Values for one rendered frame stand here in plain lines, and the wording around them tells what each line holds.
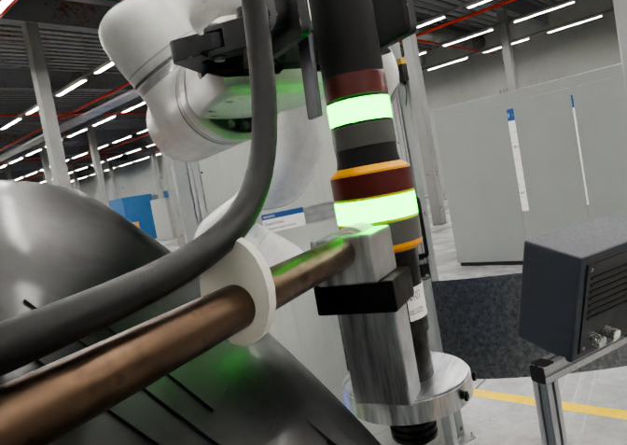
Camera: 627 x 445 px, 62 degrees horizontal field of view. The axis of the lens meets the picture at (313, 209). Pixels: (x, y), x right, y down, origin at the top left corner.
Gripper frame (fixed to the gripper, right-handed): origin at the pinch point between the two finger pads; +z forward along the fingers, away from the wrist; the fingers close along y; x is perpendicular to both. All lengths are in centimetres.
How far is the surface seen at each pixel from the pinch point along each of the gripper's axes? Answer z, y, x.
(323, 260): 5.4, 6.6, -11.6
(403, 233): 2.2, 0.1, -11.9
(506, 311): -116, -133, -69
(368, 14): 1.6, -0.5, -0.6
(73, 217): -5.3, 14.3, -8.1
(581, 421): -145, -205, -151
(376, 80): 1.7, -0.3, -4.0
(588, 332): -32, -61, -41
